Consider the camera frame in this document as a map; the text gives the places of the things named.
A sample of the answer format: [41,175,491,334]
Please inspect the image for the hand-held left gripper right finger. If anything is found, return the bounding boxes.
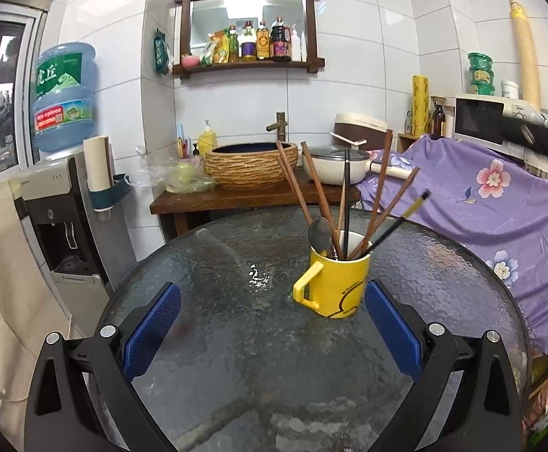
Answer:
[365,280,524,452]

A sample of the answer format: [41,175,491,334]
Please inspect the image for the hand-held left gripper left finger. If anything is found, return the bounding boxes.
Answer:
[23,282,183,452]

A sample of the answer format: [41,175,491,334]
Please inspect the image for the yellow mug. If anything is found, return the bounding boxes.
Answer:
[293,229,373,320]

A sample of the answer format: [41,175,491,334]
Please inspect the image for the dark gold-banded chopstick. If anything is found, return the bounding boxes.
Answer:
[347,189,433,263]

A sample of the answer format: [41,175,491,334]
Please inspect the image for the black chopstick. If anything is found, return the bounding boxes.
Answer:
[342,149,351,260]

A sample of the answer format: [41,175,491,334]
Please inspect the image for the wooden-handled metal ladle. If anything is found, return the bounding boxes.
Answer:
[301,141,343,260]

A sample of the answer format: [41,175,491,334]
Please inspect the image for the white microwave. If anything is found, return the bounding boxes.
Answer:
[452,93,534,152]

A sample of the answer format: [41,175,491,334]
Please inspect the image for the tall beige roll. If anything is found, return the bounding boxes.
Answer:
[508,0,543,109]

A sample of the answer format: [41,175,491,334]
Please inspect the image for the purple floral cloth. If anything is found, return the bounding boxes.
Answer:
[356,134,548,354]

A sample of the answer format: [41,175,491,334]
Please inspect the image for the white canister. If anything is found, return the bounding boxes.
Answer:
[443,99,456,139]

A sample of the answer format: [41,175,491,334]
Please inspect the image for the brown glass bottle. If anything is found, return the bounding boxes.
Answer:
[429,102,446,140]

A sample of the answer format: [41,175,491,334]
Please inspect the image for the yellow wrap roll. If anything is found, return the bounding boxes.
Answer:
[411,75,433,137]

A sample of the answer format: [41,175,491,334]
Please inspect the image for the wooden crate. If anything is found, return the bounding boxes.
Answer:
[397,132,421,154]

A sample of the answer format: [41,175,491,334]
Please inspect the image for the wooden counter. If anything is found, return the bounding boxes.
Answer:
[150,183,362,241]

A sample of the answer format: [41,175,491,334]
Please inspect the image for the plastic bag with vegetables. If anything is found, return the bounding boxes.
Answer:
[136,145,216,194]

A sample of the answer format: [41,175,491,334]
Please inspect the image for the beige cloth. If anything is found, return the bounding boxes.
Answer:
[0,178,75,451]

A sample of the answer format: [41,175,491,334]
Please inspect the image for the white pan with lid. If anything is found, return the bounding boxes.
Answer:
[301,145,418,186]

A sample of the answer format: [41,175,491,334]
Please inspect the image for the water dispenser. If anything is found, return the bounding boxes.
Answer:
[17,153,138,326]

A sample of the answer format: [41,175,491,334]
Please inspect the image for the woven-textured basin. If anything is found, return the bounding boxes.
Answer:
[205,142,299,190]

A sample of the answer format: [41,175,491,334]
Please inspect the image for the brown white rice cooker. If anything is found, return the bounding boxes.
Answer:
[332,112,394,152]

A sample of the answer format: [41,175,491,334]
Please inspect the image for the yellow soap dispenser bottle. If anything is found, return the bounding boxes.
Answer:
[197,119,218,157]

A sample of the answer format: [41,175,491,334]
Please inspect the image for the bronze faucet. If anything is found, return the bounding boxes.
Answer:
[266,111,288,145]

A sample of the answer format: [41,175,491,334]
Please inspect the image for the blue water jug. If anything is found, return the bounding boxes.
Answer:
[31,42,98,154]

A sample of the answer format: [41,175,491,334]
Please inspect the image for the window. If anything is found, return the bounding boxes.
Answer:
[0,0,49,189]

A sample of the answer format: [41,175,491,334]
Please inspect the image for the yellow green snack packet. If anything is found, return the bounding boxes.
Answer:
[200,30,230,65]

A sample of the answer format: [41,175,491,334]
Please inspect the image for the dark soy sauce bottle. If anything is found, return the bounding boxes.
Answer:
[270,16,292,62]

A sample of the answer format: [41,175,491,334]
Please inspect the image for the yellow oil bottle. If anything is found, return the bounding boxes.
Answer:
[239,21,258,61]

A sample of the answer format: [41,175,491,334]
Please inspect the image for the wooden framed mirror shelf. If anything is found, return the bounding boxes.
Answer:
[172,0,327,79]

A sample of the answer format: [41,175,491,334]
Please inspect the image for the amber sauce bottle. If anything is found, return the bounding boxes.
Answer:
[256,21,271,60]

